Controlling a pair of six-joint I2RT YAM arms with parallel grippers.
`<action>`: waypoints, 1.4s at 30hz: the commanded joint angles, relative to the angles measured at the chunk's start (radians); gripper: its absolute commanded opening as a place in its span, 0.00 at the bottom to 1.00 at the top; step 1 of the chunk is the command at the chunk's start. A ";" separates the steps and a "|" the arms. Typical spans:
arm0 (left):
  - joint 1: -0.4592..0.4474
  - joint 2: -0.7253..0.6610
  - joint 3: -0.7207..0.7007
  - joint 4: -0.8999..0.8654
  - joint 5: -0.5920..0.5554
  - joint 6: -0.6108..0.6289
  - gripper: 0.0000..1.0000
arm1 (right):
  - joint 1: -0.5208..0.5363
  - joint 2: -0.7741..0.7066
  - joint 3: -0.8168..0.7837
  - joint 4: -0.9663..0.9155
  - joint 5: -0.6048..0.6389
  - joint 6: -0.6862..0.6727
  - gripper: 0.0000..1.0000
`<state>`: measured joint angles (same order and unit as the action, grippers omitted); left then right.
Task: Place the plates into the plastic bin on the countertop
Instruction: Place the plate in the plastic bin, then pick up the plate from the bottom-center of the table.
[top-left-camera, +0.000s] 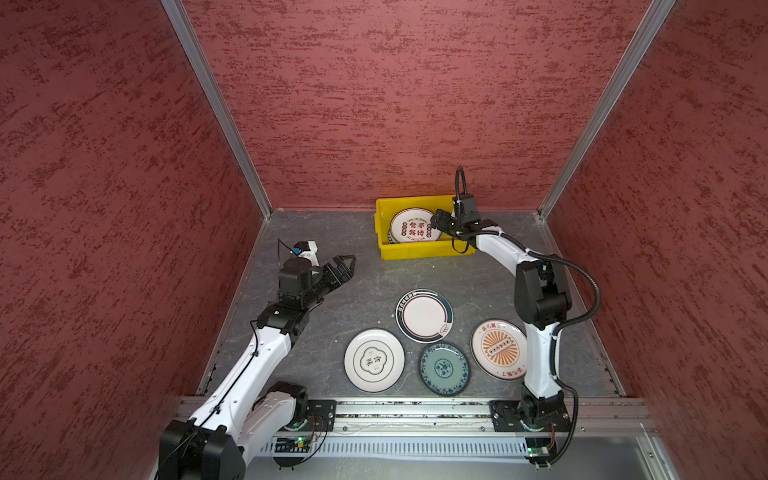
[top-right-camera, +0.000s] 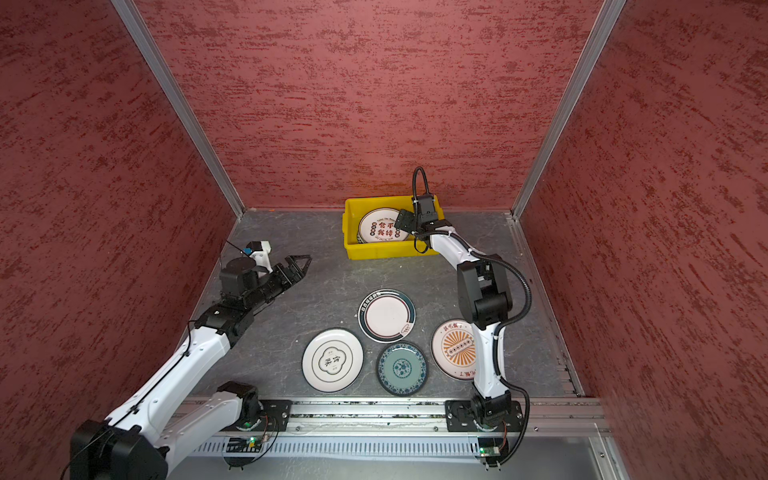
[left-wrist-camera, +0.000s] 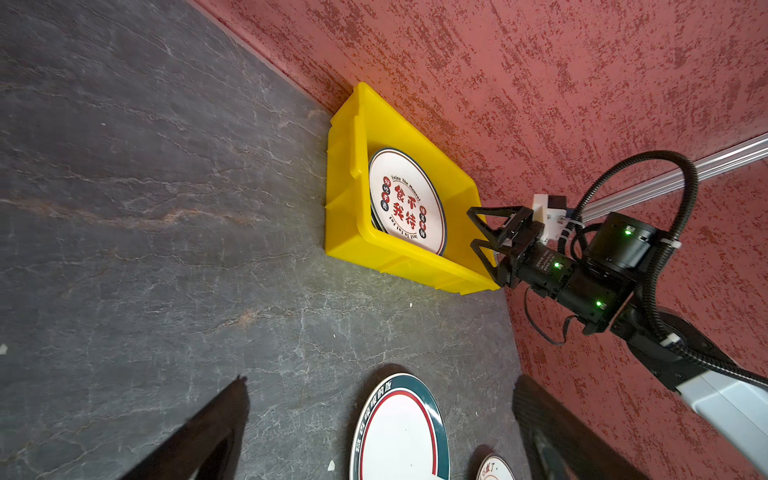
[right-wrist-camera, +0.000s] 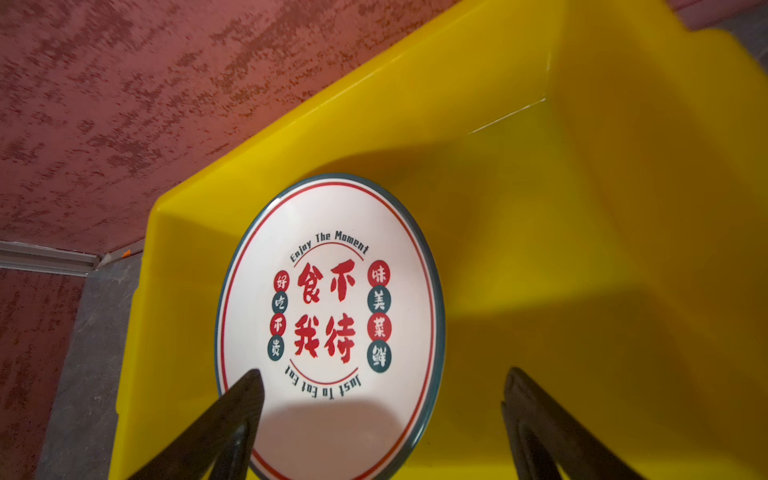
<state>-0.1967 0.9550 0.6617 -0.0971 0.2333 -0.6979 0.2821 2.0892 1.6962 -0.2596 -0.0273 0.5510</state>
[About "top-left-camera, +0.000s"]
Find white plate red characters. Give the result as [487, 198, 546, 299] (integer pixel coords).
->
[388, 208, 442, 244]

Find white plate flower outline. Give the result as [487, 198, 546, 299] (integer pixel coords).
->
[344, 328, 405, 393]

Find green red ring plate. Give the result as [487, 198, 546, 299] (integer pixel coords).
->
[395, 289, 454, 344]

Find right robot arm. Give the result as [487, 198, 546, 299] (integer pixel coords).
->
[430, 195, 572, 426]

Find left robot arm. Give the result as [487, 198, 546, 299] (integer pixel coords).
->
[155, 242, 356, 479]

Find yellow plastic bin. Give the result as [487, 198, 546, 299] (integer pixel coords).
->
[374, 195, 476, 260]

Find white plate orange sunburst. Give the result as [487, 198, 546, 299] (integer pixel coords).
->
[471, 319, 528, 381]

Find teal patterned small plate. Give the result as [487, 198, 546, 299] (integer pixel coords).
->
[419, 342, 471, 397]

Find left circuit board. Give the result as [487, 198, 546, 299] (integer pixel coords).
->
[274, 437, 313, 455]

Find circuit board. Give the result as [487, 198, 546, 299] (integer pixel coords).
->
[524, 437, 557, 458]
[274, 437, 313, 455]

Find right circuit board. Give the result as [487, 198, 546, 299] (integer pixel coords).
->
[524, 437, 557, 458]

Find black corrugated cable hose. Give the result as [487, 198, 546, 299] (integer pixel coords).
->
[453, 166, 602, 466]

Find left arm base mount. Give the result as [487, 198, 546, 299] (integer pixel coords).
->
[283, 399, 338, 433]

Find white slotted cable duct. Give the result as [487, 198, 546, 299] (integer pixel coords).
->
[257, 436, 529, 459]

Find left corner aluminium post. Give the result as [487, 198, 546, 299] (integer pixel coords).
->
[161, 0, 273, 220]

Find corner aluminium post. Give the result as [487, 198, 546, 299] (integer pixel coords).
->
[538, 0, 676, 222]
[161, 0, 273, 220]

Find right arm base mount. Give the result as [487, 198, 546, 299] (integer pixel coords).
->
[489, 396, 572, 433]

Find aluminium rail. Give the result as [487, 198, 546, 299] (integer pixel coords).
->
[173, 394, 655, 436]

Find right corner aluminium post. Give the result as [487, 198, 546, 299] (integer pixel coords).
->
[538, 0, 676, 222]

